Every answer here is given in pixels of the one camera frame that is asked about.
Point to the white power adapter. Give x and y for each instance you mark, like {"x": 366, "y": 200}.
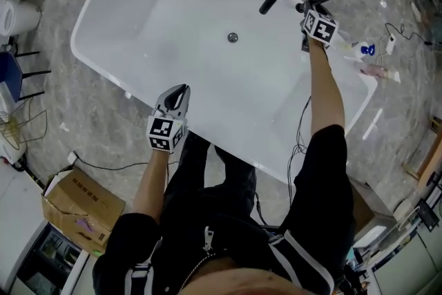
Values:
{"x": 391, "y": 44}

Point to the blue chair with black legs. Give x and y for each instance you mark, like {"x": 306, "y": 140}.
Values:
{"x": 10, "y": 69}

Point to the wooden frame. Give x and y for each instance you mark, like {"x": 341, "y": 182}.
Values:
{"x": 428, "y": 155}

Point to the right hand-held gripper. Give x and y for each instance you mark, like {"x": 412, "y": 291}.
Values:
{"x": 321, "y": 28}

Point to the person's black clothed body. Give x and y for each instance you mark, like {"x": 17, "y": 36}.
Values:
{"x": 241, "y": 224}

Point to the pink bottle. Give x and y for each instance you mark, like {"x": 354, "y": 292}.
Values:
{"x": 376, "y": 72}

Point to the black shower head holder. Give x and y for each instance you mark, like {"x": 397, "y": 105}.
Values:
{"x": 299, "y": 6}

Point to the chrome bathtub drain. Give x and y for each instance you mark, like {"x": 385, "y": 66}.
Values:
{"x": 232, "y": 37}

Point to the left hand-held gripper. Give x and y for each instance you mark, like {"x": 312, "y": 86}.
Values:
{"x": 165, "y": 131}

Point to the person's right forearm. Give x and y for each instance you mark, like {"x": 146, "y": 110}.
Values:
{"x": 326, "y": 90}

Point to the open brown cardboard box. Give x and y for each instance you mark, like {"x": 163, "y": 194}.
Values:
{"x": 83, "y": 207}

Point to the white and blue spray bottle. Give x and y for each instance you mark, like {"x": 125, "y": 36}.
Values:
{"x": 362, "y": 50}

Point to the person's left forearm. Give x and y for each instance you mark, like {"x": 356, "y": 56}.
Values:
{"x": 152, "y": 183}

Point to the white bathtub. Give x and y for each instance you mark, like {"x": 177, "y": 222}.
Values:
{"x": 193, "y": 55}

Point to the white paper roll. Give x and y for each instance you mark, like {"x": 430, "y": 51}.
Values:
{"x": 17, "y": 17}

